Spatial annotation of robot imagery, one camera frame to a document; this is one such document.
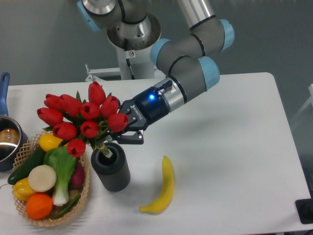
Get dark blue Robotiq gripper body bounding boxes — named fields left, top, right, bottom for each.
left=119, top=88, right=169, bottom=131

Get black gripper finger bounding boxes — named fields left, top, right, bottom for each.
left=107, top=130, right=144, bottom=144

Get red tulip bouquet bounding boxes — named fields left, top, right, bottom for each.
left=37, top=81, right=129, bottom=157

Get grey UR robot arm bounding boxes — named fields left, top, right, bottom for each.
left=77, top=0, right=235, bottom=144

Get dark grey ribbed vase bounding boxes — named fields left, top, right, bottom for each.
left=91, top=143, right=131, bottom=192

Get yellow banana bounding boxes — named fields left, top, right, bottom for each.
left=139, top=156, right=175, bottom=214

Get purple sweet potato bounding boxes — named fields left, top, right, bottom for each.
left=70, top=161, right=85, bottom=187

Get green bok choy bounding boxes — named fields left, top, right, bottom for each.
left=44, top=146, right=77, bottom=206

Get yellow squash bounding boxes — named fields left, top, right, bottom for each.
left=39, top=133, right=63, bottom=152

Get green bean pod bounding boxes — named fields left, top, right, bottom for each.
left=52, top=194, right=81, bottom=219

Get dark green cucumber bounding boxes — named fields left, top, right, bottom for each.
left=7, top=146, right=46, bottom=185

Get cream round radish slice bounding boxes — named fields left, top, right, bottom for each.
left=28, top=165, right=57, bottom=192

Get woven wicker basket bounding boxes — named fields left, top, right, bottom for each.
left=13, top=132, right=90, bottom=227

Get orange fruit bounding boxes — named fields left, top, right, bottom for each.
left=26, top=193, right=53, bottom=219

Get yellow bell pepper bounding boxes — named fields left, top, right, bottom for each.
left=12, top=177, right=37, bottom=201

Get black device at table edge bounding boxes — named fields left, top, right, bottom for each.
left=295, top=198, right=313, bottom=224

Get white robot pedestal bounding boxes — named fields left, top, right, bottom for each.
left=116, top=46, right=155, bottom=80

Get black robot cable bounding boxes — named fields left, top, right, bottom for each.
left=123, top=38, right=135, bottom=80

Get white metal base frame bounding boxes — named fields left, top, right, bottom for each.
left=85, top=64, right=121, bottom=82

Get blue handled saucepan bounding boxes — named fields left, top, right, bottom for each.
left=0, top=72, right=28, bottom=172

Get white frame at right edge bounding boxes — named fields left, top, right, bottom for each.
left=291, top=84, right=313, bottom=125

